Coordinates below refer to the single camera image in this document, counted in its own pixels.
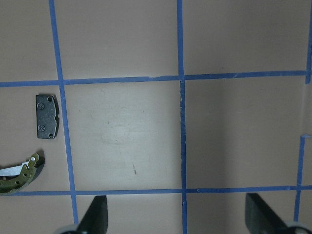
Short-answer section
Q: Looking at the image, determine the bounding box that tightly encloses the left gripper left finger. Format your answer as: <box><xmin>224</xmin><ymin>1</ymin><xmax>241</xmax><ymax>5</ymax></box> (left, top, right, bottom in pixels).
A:
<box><xmin>76</xmin><ymin>195</ymin><xmax>108</xmax><ymax>234</ymax></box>

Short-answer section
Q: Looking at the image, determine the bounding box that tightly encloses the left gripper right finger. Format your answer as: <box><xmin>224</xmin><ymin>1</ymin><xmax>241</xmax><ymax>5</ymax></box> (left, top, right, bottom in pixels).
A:
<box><xmin>245</xmin><ymin>193</ymin><xmax>293</xmax><ymax>234</ymax></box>

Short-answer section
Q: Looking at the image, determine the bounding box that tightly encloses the green brake shoe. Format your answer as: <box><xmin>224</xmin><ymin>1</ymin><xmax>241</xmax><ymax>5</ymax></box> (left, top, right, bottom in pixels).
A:
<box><xmin>0</xmin><ymin>150</ymin><xmax>45</xmax><ymax>196</ymax></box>

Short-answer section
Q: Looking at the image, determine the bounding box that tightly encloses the black brake pad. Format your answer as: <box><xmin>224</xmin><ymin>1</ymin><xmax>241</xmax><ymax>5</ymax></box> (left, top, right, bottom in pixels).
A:
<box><xmin>35</xmin><ymin>94</ymin><xmax>59</xmax><ymax>140</ymax></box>

